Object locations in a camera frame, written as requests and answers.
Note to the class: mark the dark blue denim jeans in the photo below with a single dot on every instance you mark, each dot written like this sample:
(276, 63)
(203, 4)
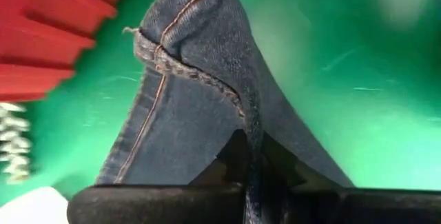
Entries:
(193, 120)

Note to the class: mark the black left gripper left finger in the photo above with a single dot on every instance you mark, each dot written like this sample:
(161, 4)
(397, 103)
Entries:
(155, 206)

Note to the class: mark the small potted succulent plant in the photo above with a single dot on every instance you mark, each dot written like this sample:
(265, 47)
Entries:
(13, 141)

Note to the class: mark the green table mat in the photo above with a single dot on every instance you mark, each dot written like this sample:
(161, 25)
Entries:
(344, 96)

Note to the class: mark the red plastic laundry bin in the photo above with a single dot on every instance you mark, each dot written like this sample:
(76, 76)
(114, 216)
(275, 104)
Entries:
(41, 27)

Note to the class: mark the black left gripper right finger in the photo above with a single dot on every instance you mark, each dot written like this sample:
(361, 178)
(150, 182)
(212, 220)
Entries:
(361, 206)

